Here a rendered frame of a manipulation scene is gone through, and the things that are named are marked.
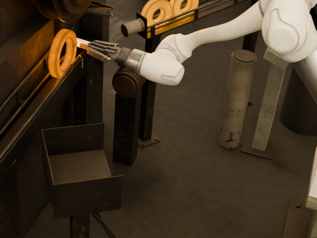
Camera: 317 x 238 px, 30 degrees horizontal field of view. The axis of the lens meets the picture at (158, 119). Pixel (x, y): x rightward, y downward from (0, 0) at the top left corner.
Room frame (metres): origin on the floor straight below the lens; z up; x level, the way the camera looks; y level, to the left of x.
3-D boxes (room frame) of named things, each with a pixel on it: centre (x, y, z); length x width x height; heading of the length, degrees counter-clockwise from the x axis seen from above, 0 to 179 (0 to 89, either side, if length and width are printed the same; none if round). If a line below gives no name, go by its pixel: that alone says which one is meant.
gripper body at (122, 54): (1.96, 0.18, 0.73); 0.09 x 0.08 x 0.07; 75
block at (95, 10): (2.19, 0.30, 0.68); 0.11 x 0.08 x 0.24; 75
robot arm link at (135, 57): (1.94, 0.11, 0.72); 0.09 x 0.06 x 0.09; 165
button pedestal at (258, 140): (2.42, -0.54, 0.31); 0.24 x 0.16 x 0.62; 165
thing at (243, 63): (2.43, -0.37, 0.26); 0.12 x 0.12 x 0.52
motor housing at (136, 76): (2.24, 0.13, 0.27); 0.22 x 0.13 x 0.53; 165
